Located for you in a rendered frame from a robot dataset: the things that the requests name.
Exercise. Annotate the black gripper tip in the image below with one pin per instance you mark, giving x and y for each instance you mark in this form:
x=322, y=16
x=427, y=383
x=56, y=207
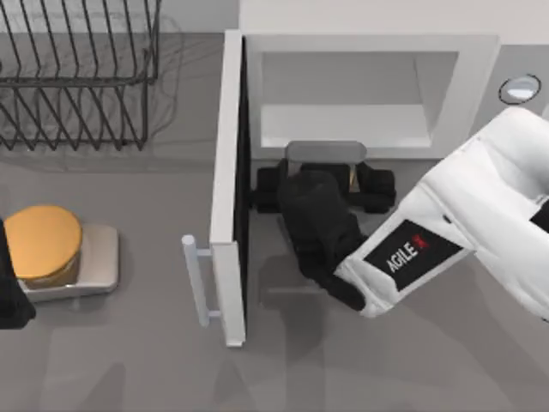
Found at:
x=10, y=296

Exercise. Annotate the white microwave door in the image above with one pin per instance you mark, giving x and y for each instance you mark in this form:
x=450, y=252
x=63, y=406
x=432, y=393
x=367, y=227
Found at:
x=225, y=171

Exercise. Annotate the grey square scale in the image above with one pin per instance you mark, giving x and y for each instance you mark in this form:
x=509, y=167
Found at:
x=100, y=257

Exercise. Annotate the white microwave oven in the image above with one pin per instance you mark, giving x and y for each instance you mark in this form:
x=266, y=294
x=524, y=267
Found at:
x=343, y=44

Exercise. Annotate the jar with orange lid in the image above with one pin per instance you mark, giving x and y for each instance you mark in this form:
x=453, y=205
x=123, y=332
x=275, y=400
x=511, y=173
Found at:
x=43, y=236

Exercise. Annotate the round microwave knob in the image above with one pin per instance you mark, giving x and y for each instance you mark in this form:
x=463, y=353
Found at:
x=519, y=88

